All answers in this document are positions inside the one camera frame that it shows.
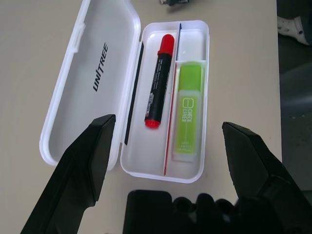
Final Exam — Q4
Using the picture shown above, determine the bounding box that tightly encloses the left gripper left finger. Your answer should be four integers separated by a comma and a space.
20, 114, 117, 234

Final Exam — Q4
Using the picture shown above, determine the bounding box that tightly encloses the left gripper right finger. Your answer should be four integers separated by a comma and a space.
221, 121, 312, 234

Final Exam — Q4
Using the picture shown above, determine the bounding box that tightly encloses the green highlighter pen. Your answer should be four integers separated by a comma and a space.
171, 61, 203, 163

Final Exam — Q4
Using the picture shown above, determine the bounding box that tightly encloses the black marker with red cap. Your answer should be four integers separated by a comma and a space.
144, 34, 176, 130

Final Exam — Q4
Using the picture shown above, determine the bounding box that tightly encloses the white plastic pencil case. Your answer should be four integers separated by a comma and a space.
39, 0, 210, 184

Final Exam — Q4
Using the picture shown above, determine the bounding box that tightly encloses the white perforated shoe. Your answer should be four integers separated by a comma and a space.
277, 16, 311, 46

